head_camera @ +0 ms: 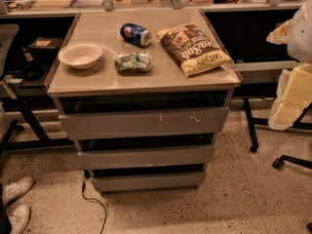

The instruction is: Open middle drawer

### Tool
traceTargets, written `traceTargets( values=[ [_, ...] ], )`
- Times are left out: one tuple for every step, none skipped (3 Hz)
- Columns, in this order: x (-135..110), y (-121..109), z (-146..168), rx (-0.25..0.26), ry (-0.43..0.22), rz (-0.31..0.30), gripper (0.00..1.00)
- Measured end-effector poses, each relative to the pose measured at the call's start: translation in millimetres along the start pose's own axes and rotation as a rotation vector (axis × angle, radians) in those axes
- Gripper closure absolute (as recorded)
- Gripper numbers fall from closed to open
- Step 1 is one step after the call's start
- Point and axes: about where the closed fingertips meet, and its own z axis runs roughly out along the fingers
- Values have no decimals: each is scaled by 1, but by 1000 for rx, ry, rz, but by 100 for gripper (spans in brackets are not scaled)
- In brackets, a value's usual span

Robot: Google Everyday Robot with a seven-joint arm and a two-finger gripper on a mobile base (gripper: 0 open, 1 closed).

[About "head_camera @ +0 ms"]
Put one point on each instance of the grey drawer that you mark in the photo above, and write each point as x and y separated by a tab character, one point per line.
148	123
144	182
146	157

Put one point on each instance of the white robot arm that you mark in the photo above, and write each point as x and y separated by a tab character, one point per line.
294	91

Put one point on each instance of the grey drawer cabinet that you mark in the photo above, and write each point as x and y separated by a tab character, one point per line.
102	89

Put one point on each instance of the grey top drawer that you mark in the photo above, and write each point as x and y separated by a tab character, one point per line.
148	123

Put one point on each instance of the grey bottom drawer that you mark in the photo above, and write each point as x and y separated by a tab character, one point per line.
144	182

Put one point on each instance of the crushed green white can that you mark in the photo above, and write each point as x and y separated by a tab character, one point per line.
132	62

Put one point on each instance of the brown yellow chip bag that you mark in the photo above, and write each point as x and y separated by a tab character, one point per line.
191	49

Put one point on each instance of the blue soda can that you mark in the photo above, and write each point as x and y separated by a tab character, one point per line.
135	34

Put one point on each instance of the white paper bowl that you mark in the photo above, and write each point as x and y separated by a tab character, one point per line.
81	56

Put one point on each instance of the black box under desk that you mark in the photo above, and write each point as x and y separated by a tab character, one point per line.
45	49

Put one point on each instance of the black bag under desk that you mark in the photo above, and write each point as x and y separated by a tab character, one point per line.
33	69

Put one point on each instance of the long grey back desk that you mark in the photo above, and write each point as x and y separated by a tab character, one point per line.
214	8

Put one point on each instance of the upper white sneaker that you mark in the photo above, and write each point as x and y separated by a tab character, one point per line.
16	189

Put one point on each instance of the white sneaker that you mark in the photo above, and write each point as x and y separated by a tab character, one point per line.
16	189
19	219

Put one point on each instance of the lower white sneaker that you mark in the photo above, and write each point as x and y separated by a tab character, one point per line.
19	219

